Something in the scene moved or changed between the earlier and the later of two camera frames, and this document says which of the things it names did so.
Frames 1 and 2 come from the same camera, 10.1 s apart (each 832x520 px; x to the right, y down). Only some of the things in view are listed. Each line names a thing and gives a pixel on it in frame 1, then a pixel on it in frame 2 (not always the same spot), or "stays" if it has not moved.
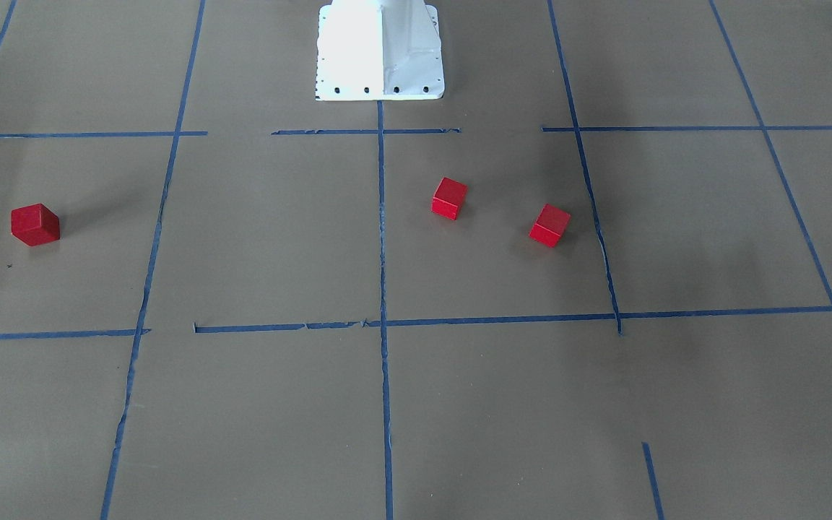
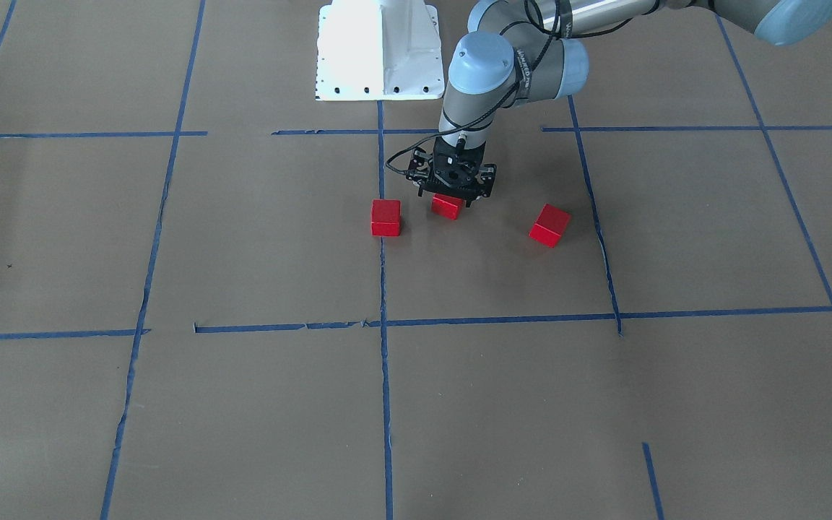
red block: x=448 y=196 stays
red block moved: x=35 y=224 -> x=386 y=217
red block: x=549 y=224 stays
